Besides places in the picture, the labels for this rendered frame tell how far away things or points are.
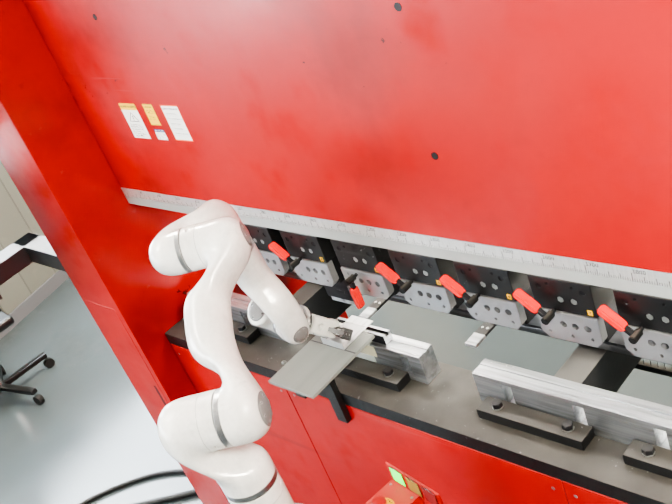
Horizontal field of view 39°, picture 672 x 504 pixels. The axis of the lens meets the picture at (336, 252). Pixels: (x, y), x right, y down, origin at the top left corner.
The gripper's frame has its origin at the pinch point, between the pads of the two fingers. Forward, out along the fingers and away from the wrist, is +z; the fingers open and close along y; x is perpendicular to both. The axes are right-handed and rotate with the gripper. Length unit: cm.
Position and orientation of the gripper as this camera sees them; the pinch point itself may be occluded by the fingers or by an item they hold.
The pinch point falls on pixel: (339, 332)
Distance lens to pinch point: 262.1
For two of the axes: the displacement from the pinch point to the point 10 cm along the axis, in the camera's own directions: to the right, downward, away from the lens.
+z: 6.6, 2.5, 7.1
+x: -2.7, 9.6, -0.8
